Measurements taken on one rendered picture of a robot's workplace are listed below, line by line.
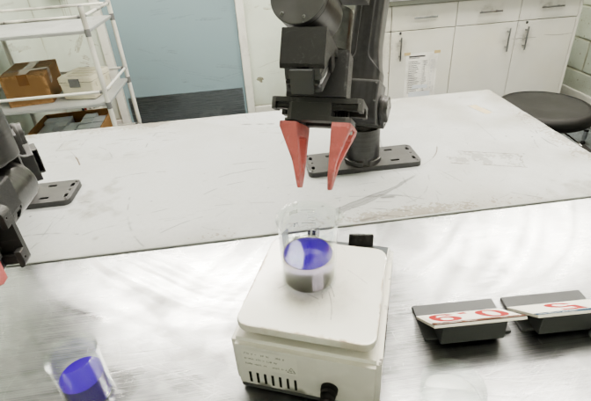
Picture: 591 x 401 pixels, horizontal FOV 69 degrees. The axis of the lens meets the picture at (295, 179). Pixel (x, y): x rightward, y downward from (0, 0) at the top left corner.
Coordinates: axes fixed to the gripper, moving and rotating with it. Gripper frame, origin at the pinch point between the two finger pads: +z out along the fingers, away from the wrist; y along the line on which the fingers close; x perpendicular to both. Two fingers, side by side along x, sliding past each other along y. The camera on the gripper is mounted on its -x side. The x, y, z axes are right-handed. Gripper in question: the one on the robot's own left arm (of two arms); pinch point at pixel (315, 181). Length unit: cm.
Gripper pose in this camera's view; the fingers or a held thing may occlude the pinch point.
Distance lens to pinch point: 49.3
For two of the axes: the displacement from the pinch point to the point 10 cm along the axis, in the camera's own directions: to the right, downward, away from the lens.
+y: 9.7, 0.8, -2.5
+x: 2.5, 0.1, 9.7
